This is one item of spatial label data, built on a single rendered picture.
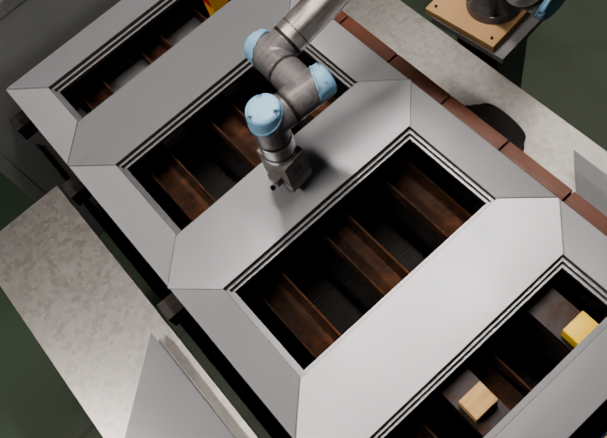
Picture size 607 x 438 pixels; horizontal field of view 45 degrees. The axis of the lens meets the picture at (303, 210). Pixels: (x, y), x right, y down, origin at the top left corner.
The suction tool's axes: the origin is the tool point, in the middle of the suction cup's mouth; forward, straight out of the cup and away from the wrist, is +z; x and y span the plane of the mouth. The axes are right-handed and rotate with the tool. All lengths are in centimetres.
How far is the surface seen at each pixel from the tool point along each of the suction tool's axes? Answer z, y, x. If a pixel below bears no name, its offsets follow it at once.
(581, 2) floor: 84, -3, 143
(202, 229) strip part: -1.0, -8.7, -21.9
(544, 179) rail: 1, 44, 34
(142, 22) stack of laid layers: 1, -67, 12
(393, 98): -0.9, 5.2, 30.3
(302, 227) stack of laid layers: 0.5, 8.8, -7.2
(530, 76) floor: 84, 0, 106
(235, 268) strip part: -1.0, 4.0, -24.0
